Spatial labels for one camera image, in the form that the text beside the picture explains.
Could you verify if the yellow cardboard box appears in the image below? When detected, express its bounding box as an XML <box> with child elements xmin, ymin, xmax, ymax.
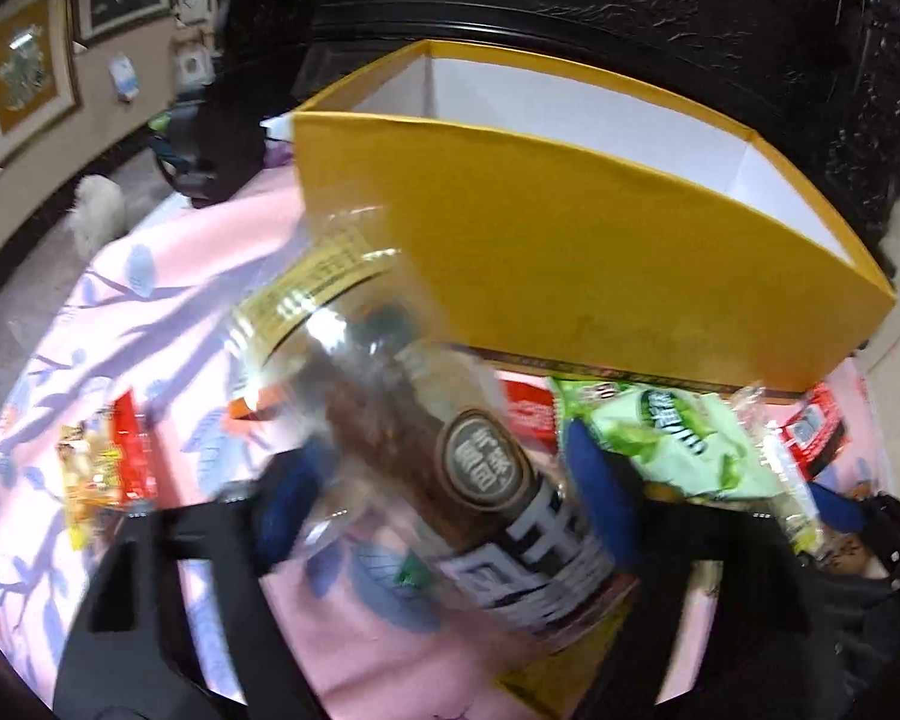
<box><xmin>291</xmin><ymin>40</ymin><xmax>898</xmax><ymax>400</ymax></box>

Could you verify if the red snack bar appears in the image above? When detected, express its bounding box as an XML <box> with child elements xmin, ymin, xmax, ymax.
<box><xmin>495</xmin><ymin>377</ymin><xmax>565</xmax><ymax>452</ymax></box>

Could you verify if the brown bread clear packet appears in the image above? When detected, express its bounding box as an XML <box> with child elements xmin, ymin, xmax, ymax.
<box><xmin>223</xmin><ymin>202</ymin><xmax>647</xmax><ymax>655</ymax></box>

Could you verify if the blue white wall calendar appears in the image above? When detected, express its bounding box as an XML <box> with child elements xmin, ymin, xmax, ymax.
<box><xmin>108</xmin><ymin>51</ymin><xmax>140</xmax><ymax>103</ymax></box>

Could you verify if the white fluffy dog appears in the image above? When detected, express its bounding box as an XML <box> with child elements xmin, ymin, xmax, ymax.
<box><xmin>71</xmin><ymin>174</ymin><xmax>128</xmax><ymax>257</ymax></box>

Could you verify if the red black snack packet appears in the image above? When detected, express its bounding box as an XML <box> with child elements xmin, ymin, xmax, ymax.
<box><xmin>784</xmin><ymin>381</ymin><xmax>850</xmax><ymax>482</ymax></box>

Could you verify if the gold framed plant picture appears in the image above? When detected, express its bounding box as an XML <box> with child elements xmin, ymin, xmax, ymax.
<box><xmin>0</xmin><ymin>0</ymin><xmax>83</xmax><ymax>167</ymax></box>

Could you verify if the yellow clear snack stick packet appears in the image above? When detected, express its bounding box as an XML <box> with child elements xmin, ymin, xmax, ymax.
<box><xmin>735</xmin><ymin>381</ymin><xmax>831</xmax><ymax>565</ymax></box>

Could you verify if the pink floral tablecloth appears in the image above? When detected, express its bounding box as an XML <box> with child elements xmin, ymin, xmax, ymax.
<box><xmin>0</xmin><ymin>180</ymin><xmax>895</xmax><ymax>720</ymax></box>

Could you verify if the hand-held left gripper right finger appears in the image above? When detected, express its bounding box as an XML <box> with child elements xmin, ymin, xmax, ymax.
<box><xmin>562</xmin><ymin>420</ymin><xmax>833</xmax><ymax>720</ymax></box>

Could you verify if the green snack packet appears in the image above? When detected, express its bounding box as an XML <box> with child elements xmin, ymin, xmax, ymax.
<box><xmin>553</xmin><ymin>377</ymin><xmax>767</xmax><ymax>505</ymax></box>

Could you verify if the dark carved wooden furniture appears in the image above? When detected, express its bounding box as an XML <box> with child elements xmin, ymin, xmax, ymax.
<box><xmin>217</xmin><ymin>0</ymin><xmax>900</xmax><ymax>260</ymax></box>

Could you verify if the blue stroller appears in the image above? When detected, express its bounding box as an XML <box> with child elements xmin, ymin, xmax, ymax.
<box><xmin>148</xmin><ymin>103</ymin><xmax>222</xmax><ymax>205</ymax></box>

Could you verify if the small hanging scroll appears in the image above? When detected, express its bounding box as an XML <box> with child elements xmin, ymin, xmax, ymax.
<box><xmin>175</xmin><ymin>45</ymin><xmax>212</xmax><ymax>85</ymax></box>

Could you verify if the beige orange-edged snack packet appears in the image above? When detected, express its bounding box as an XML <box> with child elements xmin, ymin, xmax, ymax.
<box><xmin>227</xmin><ymin>388</ymin><xmax>272</xmax><ymax>422</ymax></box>

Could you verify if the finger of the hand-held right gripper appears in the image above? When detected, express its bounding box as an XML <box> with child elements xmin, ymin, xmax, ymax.
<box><xmin>808</xmin><ymin>481</ymin><xmax>869</xmax><ymax>535</ymax></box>

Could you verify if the yellow red snack packet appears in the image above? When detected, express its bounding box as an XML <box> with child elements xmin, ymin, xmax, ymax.
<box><xmin>58</xmin><ymin>390</ymin><xmax>160</xmax><ymax>550</ymax></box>

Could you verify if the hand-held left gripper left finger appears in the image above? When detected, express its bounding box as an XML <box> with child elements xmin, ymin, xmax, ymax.
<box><xmin>52</xmin><ymin>444</ymin><xmax>325</xmax><ymax>720</ymax></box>

